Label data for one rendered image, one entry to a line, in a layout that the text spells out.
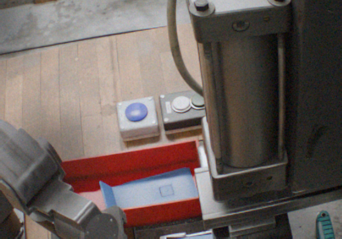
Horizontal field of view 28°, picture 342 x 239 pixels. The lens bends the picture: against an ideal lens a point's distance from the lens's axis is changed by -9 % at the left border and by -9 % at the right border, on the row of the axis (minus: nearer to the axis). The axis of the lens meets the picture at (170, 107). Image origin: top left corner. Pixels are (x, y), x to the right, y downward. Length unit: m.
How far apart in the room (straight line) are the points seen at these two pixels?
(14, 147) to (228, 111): 0.28
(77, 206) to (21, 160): 0.09
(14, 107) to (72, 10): 1.59
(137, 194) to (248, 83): 0.58
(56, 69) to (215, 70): 0.81
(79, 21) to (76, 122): 1.59
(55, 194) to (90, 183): 0.40
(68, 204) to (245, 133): 0.23
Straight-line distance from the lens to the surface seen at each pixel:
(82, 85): 1.43
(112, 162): 1.25
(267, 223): 0.90
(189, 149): 1.24
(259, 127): 0.75
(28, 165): 0.86
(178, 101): 1.31
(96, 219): 0.85
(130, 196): 1.24
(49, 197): 0.88
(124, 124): 1.31
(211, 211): 0.88
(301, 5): 0.60
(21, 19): 3.04
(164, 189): 1.24
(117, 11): 2.93
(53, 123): 1.38
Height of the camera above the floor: 1.93
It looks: 49 degrees down
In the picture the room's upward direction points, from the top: 10 degrees counter-clockwise
